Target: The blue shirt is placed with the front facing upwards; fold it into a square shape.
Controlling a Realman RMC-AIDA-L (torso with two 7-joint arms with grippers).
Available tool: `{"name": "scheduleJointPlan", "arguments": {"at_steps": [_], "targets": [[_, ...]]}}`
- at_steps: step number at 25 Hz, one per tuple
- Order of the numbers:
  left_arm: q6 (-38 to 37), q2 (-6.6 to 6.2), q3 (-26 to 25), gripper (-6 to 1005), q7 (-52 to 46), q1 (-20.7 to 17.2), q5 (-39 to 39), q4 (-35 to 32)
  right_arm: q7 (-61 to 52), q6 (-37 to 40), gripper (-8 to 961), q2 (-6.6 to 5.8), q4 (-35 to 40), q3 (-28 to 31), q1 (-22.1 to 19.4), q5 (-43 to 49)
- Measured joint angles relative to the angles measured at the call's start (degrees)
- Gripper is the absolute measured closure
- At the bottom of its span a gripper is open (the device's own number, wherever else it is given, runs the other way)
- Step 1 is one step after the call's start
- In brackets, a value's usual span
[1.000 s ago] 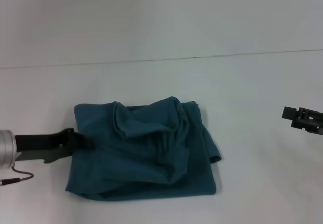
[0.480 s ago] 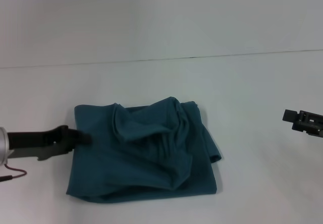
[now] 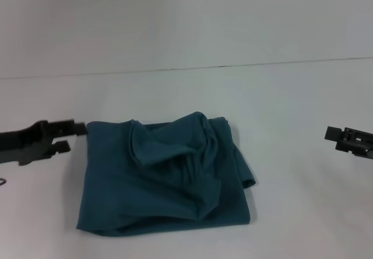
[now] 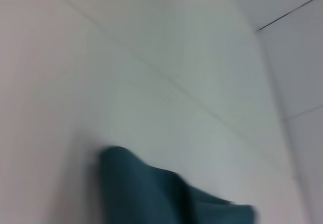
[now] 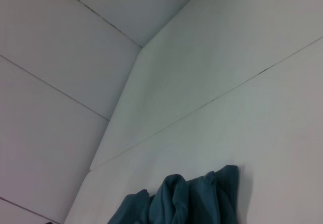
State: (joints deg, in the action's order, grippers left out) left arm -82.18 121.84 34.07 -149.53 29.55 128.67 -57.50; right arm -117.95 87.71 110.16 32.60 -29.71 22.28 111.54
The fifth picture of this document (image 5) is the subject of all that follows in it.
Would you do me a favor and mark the teal t-shirt with FREE print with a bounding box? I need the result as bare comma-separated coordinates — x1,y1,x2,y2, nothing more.
107,164,240,224

